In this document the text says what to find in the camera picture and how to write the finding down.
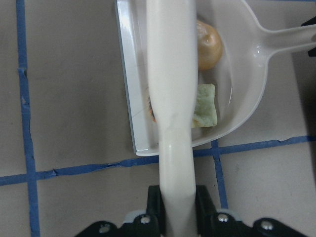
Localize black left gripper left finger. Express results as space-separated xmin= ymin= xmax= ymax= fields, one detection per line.
xmin=145 ymin=185 xmax=166 ymax=237

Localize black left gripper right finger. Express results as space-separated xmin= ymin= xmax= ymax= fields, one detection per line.
xmin=195 ymin=185 xmax=217 ymax=237

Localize round golden bread roll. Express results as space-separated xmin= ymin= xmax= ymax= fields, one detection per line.
xmin=197 ymin=20 xmax=223 ymax=71

